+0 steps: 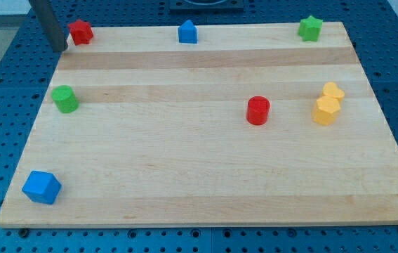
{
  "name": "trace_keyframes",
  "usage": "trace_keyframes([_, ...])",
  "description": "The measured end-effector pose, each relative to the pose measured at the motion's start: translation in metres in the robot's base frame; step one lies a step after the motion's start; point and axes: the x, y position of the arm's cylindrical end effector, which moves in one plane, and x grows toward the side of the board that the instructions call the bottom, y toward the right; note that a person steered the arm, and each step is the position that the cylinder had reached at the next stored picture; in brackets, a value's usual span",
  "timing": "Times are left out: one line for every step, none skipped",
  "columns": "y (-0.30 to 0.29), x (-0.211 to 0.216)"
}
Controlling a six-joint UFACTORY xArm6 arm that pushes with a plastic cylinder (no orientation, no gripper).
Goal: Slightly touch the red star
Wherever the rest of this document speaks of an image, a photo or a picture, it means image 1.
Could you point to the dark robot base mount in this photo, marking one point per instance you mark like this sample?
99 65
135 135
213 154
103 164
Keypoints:
183 6

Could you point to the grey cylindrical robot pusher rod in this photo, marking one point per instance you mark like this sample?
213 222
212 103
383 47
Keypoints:
45 15

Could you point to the red star block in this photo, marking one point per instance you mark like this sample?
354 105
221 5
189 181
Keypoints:
81 32

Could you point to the blue cube block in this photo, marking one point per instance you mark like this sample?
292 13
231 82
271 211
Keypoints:
42 187

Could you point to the yellow heart block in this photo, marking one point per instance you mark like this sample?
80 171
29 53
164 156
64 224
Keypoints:
331 89

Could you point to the blue pentagon house block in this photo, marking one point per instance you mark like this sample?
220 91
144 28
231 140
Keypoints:
187 33

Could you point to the green star block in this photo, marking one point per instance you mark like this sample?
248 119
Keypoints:
310 28

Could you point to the green cylinder block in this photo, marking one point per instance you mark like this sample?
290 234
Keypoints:
64 99

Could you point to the red cylinder block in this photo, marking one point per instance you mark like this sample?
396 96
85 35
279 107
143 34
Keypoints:
258 110

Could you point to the yellow hexagon block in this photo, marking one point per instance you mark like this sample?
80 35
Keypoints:
325 110

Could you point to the light wooden board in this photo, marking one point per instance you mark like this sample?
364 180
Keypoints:
161 139

